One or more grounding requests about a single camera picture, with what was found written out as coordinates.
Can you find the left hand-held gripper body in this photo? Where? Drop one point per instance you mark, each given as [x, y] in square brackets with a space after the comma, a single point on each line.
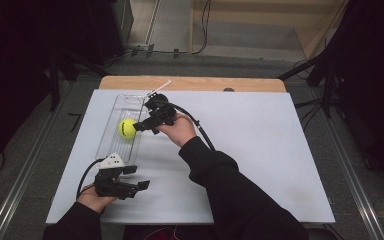
[110, 185]

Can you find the clear plastic tray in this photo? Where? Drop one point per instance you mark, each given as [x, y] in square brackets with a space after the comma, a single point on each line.
[116, 146]

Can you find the white board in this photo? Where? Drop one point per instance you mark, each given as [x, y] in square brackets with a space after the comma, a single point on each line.
[263, 150]

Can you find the wooden table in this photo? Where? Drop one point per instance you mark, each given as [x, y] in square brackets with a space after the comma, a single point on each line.
[196, 83]

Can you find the black metal stand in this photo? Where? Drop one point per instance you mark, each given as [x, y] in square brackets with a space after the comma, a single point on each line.
[55, 83]
[328, 86]

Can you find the person's dark lap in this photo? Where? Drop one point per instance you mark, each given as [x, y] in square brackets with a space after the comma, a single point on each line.
[193, 233]

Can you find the person's right hand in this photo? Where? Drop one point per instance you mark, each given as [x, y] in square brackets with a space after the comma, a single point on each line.
[180, 130]

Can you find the yellow tennis ball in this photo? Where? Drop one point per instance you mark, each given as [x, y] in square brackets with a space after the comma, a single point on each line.
[126, 128]

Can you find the metal floor rail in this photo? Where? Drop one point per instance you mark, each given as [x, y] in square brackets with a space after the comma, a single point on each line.
[350, 173]
[23, 173]

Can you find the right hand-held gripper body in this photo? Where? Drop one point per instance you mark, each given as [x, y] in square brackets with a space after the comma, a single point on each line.
[161, 111]

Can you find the person's left hand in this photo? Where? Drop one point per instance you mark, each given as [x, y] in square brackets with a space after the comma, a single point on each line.
[91, 199]

